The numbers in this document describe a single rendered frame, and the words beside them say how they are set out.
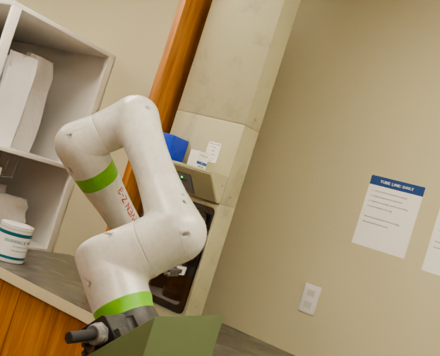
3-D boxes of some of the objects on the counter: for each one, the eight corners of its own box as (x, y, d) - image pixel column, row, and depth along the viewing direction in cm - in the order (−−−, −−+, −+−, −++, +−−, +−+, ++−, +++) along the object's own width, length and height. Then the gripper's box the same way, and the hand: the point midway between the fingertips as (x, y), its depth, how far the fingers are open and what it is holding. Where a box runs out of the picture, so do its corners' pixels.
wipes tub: (9, 256, 256) (20, 221, 257) (30, 265, 249) (41, 229, 250) (-17, 253, 245) (-5, 217, 246) (3, 263, 238) (15, 226, 239)
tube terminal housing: (155, 300, 259) (210, 126, 261) (216, 329, 241) (275, 141, 244) (116, 299, 238) (176, 109, 240) (180, 330, 220) (245, 125, 223)
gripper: (162, 262, 198) (201, 268, 218) (130, 246, 206) (171, 252, 226) (153, 284, 198) (193, 287, 218) (122, 267, 206) (163, 271, 226)
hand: (176, 269), depth 219 cm, fingers closed, pressing on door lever
